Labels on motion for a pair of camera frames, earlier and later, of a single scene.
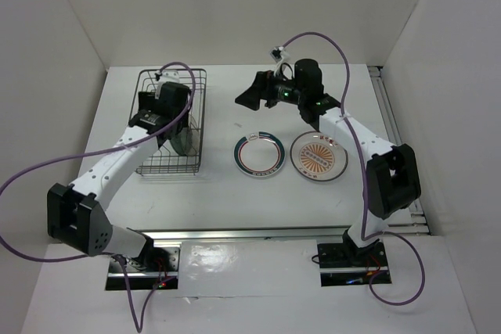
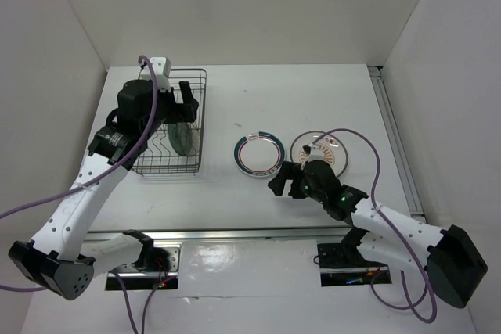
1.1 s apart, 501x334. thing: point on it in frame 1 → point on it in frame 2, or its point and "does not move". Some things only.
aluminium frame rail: [418, 218] does not move
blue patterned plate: [183, 143] does not move
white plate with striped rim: [259, 154] does not move
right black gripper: [262, 88] → [289, 169]
